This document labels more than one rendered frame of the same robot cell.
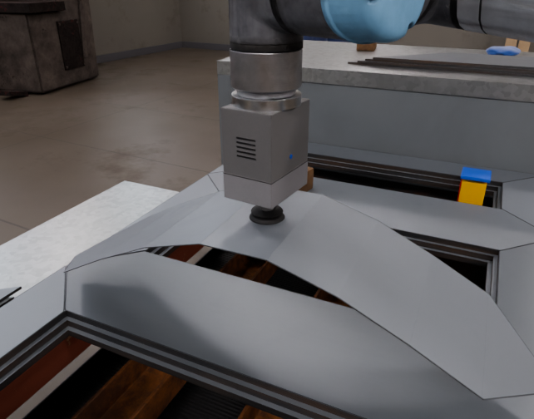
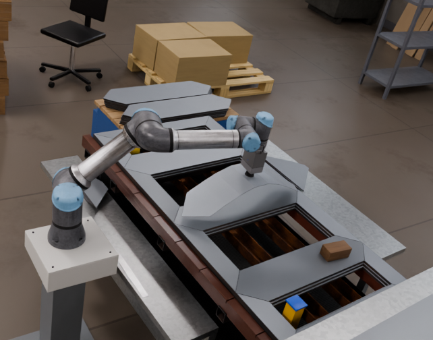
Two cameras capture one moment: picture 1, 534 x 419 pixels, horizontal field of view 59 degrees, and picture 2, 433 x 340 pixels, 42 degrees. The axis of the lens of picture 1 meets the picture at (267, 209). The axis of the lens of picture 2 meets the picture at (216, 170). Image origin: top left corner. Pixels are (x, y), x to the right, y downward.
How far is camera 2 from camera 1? 259 cm
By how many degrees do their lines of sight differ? 93
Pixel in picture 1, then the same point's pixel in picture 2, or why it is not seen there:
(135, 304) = (266, 191)
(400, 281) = (218, 189)
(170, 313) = (259, 194)
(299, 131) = (251, 158)
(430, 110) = not seen: hidden behind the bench
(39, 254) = (334, 206)
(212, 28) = not seen: outside the picture
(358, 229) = (237, 187)
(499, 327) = (200, 211)
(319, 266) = (226, 173)
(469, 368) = (193, 193)
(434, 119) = not seen: hidden behind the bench
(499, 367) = (191, 202)
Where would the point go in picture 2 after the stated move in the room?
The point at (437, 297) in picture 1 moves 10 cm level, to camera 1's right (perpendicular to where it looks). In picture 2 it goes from (212, 197) to (200, 207)
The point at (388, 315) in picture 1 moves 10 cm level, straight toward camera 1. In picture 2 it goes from (209, 181) to (194, 170)
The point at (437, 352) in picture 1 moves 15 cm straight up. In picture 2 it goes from (198, 187) to (204, 159)
